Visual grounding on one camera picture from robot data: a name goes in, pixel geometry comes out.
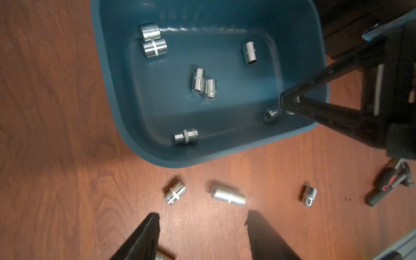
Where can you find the teal plastic storage box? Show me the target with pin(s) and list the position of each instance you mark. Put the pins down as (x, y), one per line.
(151, 98)

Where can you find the red black screwdriver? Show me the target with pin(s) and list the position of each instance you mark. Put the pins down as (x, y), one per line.
(397, 172)

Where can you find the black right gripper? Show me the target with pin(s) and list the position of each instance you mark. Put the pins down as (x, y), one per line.
(390, 53)

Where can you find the chrome socket one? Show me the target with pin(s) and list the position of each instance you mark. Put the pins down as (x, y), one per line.
(309, 196)

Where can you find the small chrome socket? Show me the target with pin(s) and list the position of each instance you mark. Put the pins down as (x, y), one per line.
(175, 192)

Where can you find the tiny chrome socket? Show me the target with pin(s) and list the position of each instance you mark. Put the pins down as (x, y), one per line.
(186, 137)

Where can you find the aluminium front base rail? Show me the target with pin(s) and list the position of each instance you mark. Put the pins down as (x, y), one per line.
(403, 249)

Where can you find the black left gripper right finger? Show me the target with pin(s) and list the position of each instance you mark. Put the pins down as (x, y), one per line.
(265, 242)

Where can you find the chrome socket two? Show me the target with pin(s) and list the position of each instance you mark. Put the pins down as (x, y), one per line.
(275, 114)

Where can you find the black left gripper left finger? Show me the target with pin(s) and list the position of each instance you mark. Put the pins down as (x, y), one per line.
(143, 242)

